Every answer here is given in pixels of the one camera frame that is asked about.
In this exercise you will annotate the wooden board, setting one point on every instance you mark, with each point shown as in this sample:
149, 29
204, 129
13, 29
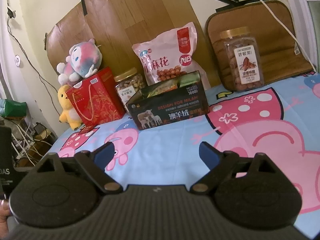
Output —
116, 25

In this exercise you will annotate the gold lid pecan jar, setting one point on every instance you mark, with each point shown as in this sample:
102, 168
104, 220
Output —
243, 58

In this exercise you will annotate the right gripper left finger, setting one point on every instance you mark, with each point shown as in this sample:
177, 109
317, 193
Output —
94, 163

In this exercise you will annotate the yellow duck plush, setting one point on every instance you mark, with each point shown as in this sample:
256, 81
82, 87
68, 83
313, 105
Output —
69, 114

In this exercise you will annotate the pink blue plush toy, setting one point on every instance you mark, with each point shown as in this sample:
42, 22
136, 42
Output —
84, 60

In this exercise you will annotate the gold lid cashew jar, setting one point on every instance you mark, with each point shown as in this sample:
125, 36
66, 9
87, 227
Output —
127, 84

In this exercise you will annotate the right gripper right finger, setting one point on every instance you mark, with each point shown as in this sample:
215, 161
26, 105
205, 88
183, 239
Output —
220, 164

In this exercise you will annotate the pink snack bag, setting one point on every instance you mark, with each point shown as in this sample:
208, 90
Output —
170, 55

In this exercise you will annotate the person's left hand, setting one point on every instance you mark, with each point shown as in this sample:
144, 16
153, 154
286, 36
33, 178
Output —
4, 214

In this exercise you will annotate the small red packet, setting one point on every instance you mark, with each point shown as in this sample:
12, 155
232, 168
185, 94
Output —
88, 129

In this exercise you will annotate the black sheep print box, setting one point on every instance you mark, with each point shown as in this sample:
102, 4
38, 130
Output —
169, 101

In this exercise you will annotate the brown seat cushion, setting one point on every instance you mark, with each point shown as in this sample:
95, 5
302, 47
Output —
271, 24

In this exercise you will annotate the green bag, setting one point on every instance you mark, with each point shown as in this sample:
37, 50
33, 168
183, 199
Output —
12, 109

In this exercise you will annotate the red gift bag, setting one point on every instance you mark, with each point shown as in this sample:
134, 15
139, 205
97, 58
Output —
96, 100

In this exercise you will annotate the peppa pig bed sheet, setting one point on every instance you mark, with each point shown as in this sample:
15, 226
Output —
280, 120

